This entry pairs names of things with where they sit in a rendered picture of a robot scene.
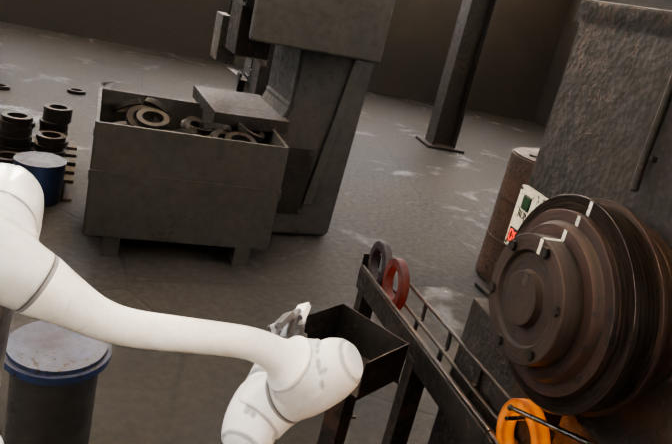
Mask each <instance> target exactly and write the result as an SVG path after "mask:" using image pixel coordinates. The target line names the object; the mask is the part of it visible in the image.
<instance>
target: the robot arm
mask: <svg viewBox="0 0 672 444"><path fill-rule="evenodd" d="M43 213H44V195H43V191H42V188H41V186H40V184H39V182H38V181H37V179H36V178H35V177H34V176H33V175H32V174H31V173H30V172H29V171H28V170H26V169H25V168H23V167H21V166H16V165H13V164H8V163H0V384H1V378H2V372H3V366H4V360H5V354H6V349H7V343H8V337H9V331H10V325H11V320H12V314H13V311H15V312H18V313H20V314H23V315H26V316H29V317H33V318H36V319H39V320H42V321H45V322H48V323H51V324H54V325H57V326H60V327H63V328H65V329H68V330H71V331H73V332H76V333H79V334H81V335H84V336H87V337H90V338H93V339H96V340H99V341H103V342H106V343H110V344H115V345H119V346H125V347H131V348H138V349H148V350H159V351H170V352H181V353H193V354H204V355H216V356H226V357H234V358H240V359H245V360H248V361H251V362H254V365H253V367H252V369H251V371H250V373H249V374H248V376H247V378H246V381H245V382H243V383H242V384H241V385H240V386H239V388H238V389H237V391H236V392H235V394H234V396H233V398H232V400H231V402H230V404H229V406H228V408H227V411H226V413H225V417H224V421H223V425H222V432H221V440H222V443H223V444H273V443H274V442H275V440H276V439H278V438H280V437H281V436H282V435H283V434H284V433H285V432H286V431H287V430H288V429H289V428H290V427H291V426H293V425H294V424H296V423H297V422H299V421H301V420H303V419H306V418H310V417H313V416H315V415H317V414H320V413H322V412H324V411H326V410H327V409H329V408H331V407H333V406H334V405H336V404H337V403H339V402H341V401H342V400H343V399H345V398H346V397H347V396H348V395H350V394H351V393H352V392H353V391H354V389H355V388H356V387H357V386H358V384H359V382H360V380H361V379H360V378H361V376H362V373H363V363H362V359H361V356H360V354H359V352H358V350H357V348H356V347H355V346H354V345H353V344H352V343H350V342H349V341H347V340H346V339H342V338H326V339H323V340H320V339H309V338H307V337H308V336H307V333H304V330H305V327H304V326H305V324H306V318H307V315H308V313H309V311H310V308H311V305H310V303H309V302H306V303H303V304H299V305H298V306H297V308H296V309H294V310H293V311H290V312H287V313H284V314H283V315H282V316H281V317H280V318H279V319H278V320H277V321H276V322H275V323H273V324H271V325H268V326H267V329H268V330H269V331H271V332H272V333H270V332H267V331H264V330H261V329H258V328H254V327H250V326H244V325H239V324H232V323H225V322H218V321H211V320H204V319H197V318H189V317H182V316H175V315H168V314H161V313H154V312H147V311H142V310H137V309H132V308H129V307H125V306H122V305H120V304H117V303H115V302H113V301H111V300H109V299H107V298H106V297H104V296H103V295H101V294H100V293H99V292H97V291H96V290H95V289H94V288H92V287H91V286H90V285H89V284H88V283H87V282H86V281H84V280H83V279H82V278H81V277H80V276H79V275H78V274H76V273H75V272H74V271H73V270H72V269H71V268H70V267H69V266H68V265H67V264H66V263H65V262H64V261H63V260H62V259H61V258H59V257H58V256H57V255H55V254H54V253H53V252H51V251H50V250H49V249H47V248H46V247H45V246H44V245H42V244H41V243H40V242H39V235H40V232H41V227H42V219H43ZM283 327H284V328H283ZM282 328H283V330H282ZM281 330H282V332H281V334H280V335H279V332H280V331H281Z"/></svg>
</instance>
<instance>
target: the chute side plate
mask: <svg viewBox="0 0 672 444"><path fill-rule="evenodd" d="M360 284H361V286H362V287H363V289H364V293H363V297H364V299H365V300H366V302H367V303H368V304H369V306H370V307H371V309H372V310H373V312H374V313H375V315H376V316H377V318H378V319H379V321H380V322H381V324H382V325H383V326H384V328H385V329H386V330H388V331H390V332H391V333H393V334H394V335H396V336H398V337H399V338H401V339H403V340H404V341H406V342H407V343H409V347H408V350H407V354H408V352H409V354H410V355H411V357H412V359H413V361H414V366H413V371H414V372H415V373H416V375H417V376H418V378H419V379H420V381H421V382H422V384H423V385H424V387H425V388H426V390H427V391H428V393H429V394H430V395H431V397H432V398H433V400H434V401H435V403H436V404H437V406H438V407H439V409H440V410H441V412H442V413H443V415H444V416H445V417H446V419H447V420H448V422H449V423H450V425H451V426H452V428H453V429H454V431H455V432H456V434H457V435H458V437H459V438H460V439H461V441H462V442H463V444H493V442H492V441H491V439H490V437H489V436H488V434H487V433H486V431H485V430H484V429H483V428H482V426H481V425H480V424H479V422H478V421H477V419H476V418H475V417H474V415H473V414H472V413H471V411H470V410H469V409H468V407H467V406H466V405H465V404H464V402H463V401H462V400H461V398H460V397H459V396H458V394H457V393H456V392H455V390H454V389H453V388H452V386H451V385H450V384H449V382H448V381H447V380H446V378H445V377H444V376H443V374H442V373H441V372H440V370H439V369H438V368H437V366H436V365H435V364H434V362H433V361H432V360H431V358H430V357H429V356H428V354H427V353H426V352H425V350H424V349H423V348H422V346H421V345H420V344H419V342H418V341H417V340H416V338H415V337H414V336H413V334H412V333H411V332H410V330H409V329H408V328H407V326H406V325H405V324H404V322H403V321H402V320H401V318H400V317H399V316H398V315H397V313H396V312H395V310H394V309H393V308H392V306H391V305H390V304H389V303H388V301H387V300H386V299H385V297H384V296H383V295H382V293H381V292H380V291H379V289H378V288H377V287H376V285H375V284H374V283H373V281H372V280H371V279H370V277H369V276H368V275H367V273H366V272H365V271H364V269H363V268H362V267H361V266H360V270H359V274H358V279H357V283H356V287H357V288H358V289H359V285H360ZM407 354H406V357H407ZM406 357H405V359H406Z"/></svg>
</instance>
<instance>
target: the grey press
mask: <svg viewBox="0 0 672 444"><path fill-rule="evenodd" d="M395 2H396V0H230V3H229V8H228V13H225V12H220V11H217V15H216V21H215V27H214V33H213V39H212V45H211V52H210V55H211V56H212V57H213V58H214V59H215V60H217V61H223V62H229V63H233V60H234V55H238V56H244V57H250V58H256V59H261V60H268V56H269V50H270V45H271V44H275V50H274V55H273V60H272V66H271V71H270V76H269V81H268V85H267V87H266V90H265V92H264V93H263V95H262V97H261V96H260V95H257V94H250V93H243V92H237V91H230V90H224V89H217V88H210V87H204V86H197V85H194V88H193V94H192V97H193V98H194V99H195V101H196V102H197V103H200V108H201V109H202V110H203V114H202V121H203V122H204V123H219V124H225V125H228V126H231V127H232V130H231V132H240V131H239V130H238V129H237V127H236V126H237V124H238V122H240V123H242V124H244V126H245V127H246V128H247V129H249V130H250V131H251V130H256V131H262V132H263V133H264V135H265V137H264V139H263V140H262V142H257V141H256V142H257V143H260V144H266V139H267V134H268V132H271V131H272V129H274V130H275V131H276V132H277V133H278V134H279V136H280V137H281V138H282V139H283V141H284V142H285V143H286V144H287V146H288V147H289V152H288V157H287V162H286V167H285V172H284V176H283V181H282V186H281V191H282V195H281V199H280V200H278V205H277V210H276V215H275V219H274V224H273V229H272V233H286V234H302V235H318V236H324V234H326V233H327V232H328V229H329V225H330V221H331V218H332V214H333V211H334V207H335V203H336V200H337V196H338V193H339V189H340V186H341V182H342V178H343V175H344V171H345V168H346V164H347V160H348V157H349V153H350V150H351V146H352V142H353V139H354V135H355V132H356V128H357V124H358V121H359V117H360V114H361V110H362V106H363V103H364V99H365V96H366V92H367V88H368V85H369V81H370V78H371V74H372V70H373V67H374V63H380V62H381V59H382V55H383V50H384V46H385V42H386V38H387V34H388V30H389V26H390V21H391V17H392V13H393V9H394V5H395Z"/></svg>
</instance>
